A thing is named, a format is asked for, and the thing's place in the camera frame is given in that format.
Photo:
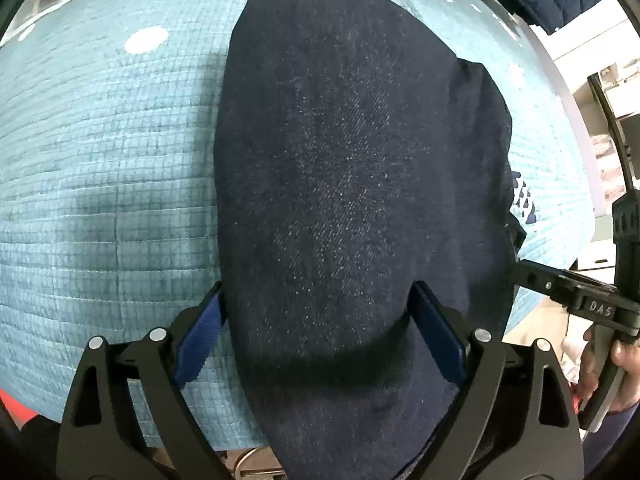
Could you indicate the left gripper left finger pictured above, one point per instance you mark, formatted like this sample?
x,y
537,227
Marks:
x,y
100,436

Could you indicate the teal quilted bedspread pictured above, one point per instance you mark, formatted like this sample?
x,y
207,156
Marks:
x,y
107,194

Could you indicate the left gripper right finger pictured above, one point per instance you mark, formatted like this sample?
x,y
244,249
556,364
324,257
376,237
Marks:
x,y
513,416

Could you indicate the dark denim jacket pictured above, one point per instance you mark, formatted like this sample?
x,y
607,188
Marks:
x,y
355,154

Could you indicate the person right hand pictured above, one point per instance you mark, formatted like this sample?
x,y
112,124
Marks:
x,y
624,358

